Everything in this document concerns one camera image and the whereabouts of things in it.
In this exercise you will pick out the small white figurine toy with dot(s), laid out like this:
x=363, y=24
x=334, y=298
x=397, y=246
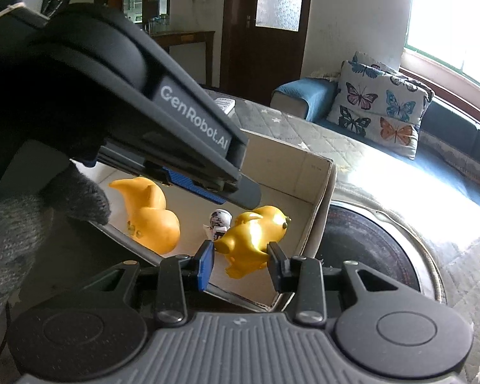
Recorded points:
x=219, y=223

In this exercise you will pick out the white cardboard box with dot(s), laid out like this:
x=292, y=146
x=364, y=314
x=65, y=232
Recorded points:
x=292, y=179

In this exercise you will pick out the butterfly pattern cushion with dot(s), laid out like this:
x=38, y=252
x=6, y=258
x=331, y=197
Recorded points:
x=379, y=106

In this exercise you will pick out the grey knitted gloved hand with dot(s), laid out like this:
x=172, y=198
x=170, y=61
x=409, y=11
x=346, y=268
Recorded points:
x=26, y=222

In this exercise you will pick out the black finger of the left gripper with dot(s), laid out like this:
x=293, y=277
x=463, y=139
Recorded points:
x=244, y=193

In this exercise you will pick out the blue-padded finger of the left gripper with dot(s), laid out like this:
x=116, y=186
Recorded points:
x=177, y=179

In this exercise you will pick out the orange rubber duck toy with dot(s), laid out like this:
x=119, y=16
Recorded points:
x=245, y=244

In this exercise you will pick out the dark wooden door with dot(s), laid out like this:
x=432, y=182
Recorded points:
x=262, y=46

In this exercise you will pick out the round glass table insert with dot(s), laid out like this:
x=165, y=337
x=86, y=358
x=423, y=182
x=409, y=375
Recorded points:
x=354, y=232

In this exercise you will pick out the blue sofa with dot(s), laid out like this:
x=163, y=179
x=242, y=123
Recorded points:
x=449, y=141

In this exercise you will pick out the orange-yellow rubber seal toy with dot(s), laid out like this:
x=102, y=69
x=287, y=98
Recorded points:
x=149, y=222

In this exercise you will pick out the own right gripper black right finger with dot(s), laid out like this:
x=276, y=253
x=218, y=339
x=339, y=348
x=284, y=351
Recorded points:
x=303, y=277

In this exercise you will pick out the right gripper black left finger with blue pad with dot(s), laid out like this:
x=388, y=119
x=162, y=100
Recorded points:
x=179, y=278

